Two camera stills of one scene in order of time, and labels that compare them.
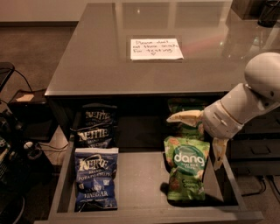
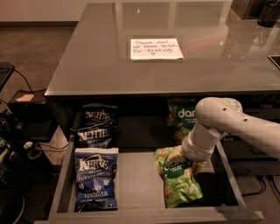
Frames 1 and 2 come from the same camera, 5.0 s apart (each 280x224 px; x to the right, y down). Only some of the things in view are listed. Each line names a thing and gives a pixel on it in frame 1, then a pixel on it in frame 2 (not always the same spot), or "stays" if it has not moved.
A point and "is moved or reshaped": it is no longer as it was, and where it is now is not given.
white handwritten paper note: (152, 49) stays
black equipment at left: (13, 149) stays
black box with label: (33, 115) stays
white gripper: (217, 120) to (192, 151)
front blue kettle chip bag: (95, 179) stays
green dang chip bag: (186, 158) is moved or reshaped
